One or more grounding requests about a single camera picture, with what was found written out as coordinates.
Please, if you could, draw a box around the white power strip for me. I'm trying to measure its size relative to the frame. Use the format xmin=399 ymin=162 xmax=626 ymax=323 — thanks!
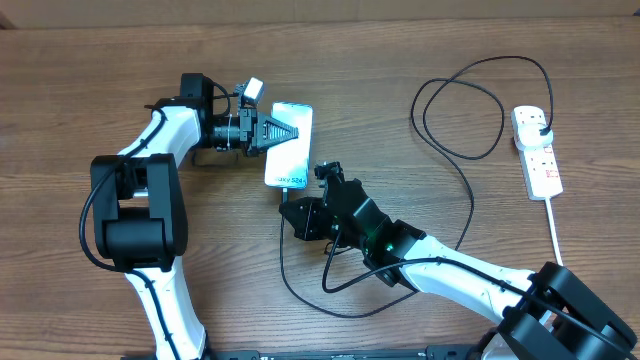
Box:
xmin=511 ymin=105 xmax=563 ymax=201

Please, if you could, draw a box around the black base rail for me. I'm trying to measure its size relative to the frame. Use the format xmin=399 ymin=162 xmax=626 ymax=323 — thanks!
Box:
xmin=203 ymin=344 xmax=481 ymax=360

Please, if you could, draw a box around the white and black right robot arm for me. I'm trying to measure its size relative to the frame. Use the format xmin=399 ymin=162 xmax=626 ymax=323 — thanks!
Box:
xmin=279 ymin=177 xmax=638 ymax=359

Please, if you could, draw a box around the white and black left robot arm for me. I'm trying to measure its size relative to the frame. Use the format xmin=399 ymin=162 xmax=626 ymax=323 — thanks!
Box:
xmin=78 ymin=73 xmax=302 ymax=359

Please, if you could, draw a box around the Samsung Galaxy smartphone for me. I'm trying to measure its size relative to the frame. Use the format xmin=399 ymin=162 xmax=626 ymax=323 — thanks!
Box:
xmin=264 ymin=102 xmax=313 ymax=189

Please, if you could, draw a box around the white power strip cord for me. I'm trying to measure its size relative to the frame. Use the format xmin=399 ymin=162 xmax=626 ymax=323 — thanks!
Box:
xmin=544 ymin=197 xmax=564 ymax=266

